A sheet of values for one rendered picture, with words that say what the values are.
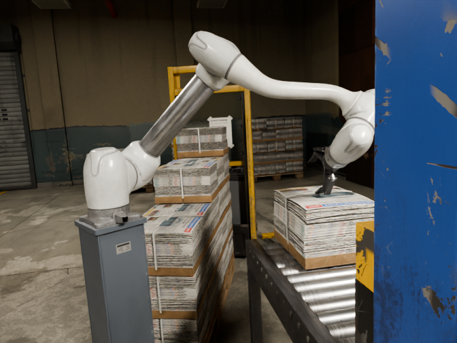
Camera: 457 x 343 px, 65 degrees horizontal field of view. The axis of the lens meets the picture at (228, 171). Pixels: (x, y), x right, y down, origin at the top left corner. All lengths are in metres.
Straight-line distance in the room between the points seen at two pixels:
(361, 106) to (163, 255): 1.14
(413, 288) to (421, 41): 0.14
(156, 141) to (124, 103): 7.32
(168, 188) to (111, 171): 1.02
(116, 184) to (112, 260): 0.28
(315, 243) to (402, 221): 1.13
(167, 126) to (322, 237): 0.73
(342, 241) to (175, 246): 0.81
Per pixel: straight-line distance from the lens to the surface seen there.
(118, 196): 1.40
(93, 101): 8.90
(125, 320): 1.54
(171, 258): 1.84
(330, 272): 1.39
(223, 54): 1.25
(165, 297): 1.94
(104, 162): 1.38
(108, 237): 1.40
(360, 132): 1.19
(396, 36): 0.24
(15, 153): 9.31
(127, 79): 8.84
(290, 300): 1.19
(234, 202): 3.60
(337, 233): 1.39
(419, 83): 0.22
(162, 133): 1.49
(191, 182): 2.30
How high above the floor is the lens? 1.37
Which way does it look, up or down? 9 degrees down
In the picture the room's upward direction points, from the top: 3 degrees counter-clockwise
